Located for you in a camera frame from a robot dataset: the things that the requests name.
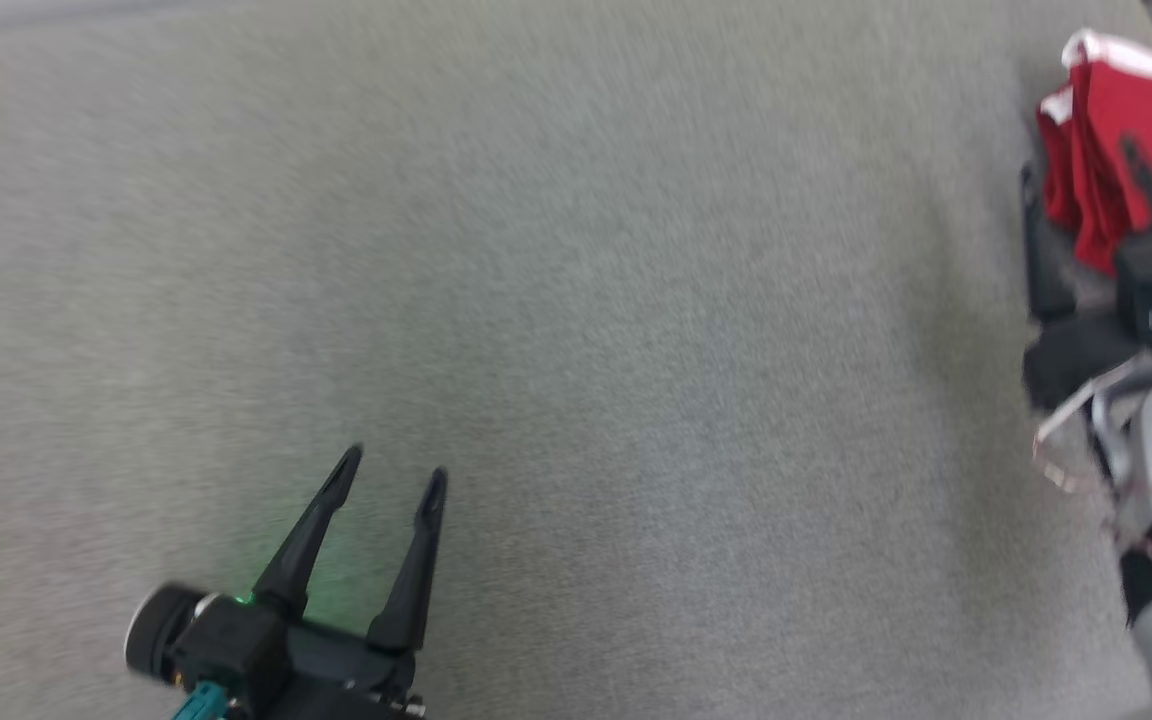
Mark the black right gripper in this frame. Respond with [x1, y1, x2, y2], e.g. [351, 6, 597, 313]
[1021, 137, 1152, 413]

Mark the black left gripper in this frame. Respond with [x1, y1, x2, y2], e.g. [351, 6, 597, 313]
[249, 445, 451, 720]

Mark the red white sports jersey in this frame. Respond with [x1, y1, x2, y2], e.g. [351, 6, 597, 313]
[1036, 28, 1152, 279]

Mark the teal left camera cable connector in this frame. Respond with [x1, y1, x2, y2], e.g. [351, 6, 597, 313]
[173, 682, 229, 720]

